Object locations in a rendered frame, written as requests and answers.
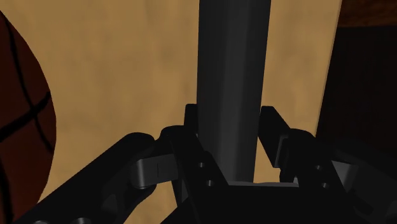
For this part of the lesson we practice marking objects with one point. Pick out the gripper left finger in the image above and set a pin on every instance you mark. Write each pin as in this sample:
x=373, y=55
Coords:
x=173, y=145

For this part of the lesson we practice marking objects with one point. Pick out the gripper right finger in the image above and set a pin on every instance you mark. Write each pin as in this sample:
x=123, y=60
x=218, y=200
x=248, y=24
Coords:
x=297, y=149

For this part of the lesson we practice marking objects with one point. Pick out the grey cylinder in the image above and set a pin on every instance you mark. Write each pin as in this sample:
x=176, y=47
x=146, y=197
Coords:
x=232, y=77

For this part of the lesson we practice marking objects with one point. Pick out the dark orange basketball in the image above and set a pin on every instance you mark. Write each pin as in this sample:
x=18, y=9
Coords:
x=24, y=139

